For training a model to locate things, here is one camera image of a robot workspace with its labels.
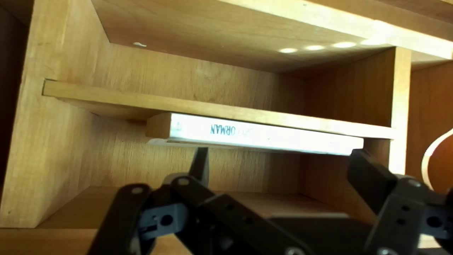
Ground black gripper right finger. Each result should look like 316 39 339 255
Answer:
346 148 453 255

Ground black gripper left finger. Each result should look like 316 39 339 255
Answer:
86 146 284 255

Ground white paperback book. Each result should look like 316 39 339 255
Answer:
144 112 366 157

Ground wooden shelf board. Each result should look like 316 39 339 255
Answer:
40 78 396 141

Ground wooden roll-top desk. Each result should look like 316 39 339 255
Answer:
0 0 453 255

